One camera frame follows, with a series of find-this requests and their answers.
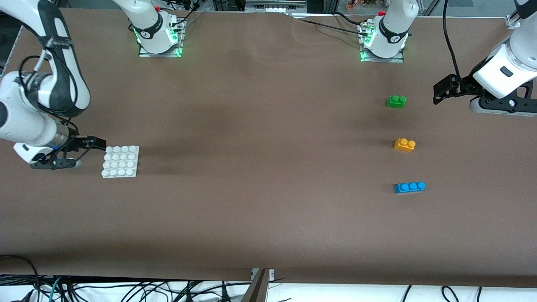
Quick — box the white studded base plate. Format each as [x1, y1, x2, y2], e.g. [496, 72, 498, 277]
[102, 145, 140, 179]

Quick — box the yellow toy block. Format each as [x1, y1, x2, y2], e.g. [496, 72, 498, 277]
[394, 138, 417, 153]

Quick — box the blue toy block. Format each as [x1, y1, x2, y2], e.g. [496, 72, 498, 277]
[394, 181, 426, 194]

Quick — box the brown table cover sheet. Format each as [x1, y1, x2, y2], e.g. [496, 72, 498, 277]
[0, 6, 537, 289]

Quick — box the white power strip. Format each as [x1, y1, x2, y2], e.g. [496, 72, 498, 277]
[245, 0, 308, 14]

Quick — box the black base cable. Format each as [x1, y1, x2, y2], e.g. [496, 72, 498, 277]
[299, 18, 370, 35]
[334, 11, 372, 26]
[162, 0, 206, 32]

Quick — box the black looped cable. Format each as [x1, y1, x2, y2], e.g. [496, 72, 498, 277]
[0, 254, 40, 294]

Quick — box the teal cable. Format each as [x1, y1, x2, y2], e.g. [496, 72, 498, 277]
[47, 276, 63, 302]

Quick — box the dark metal post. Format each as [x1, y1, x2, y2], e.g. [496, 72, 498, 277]
[240, 268, 270, 302]

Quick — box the small metal bracket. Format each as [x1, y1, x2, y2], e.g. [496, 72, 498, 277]
[250, 268, 275, 281]

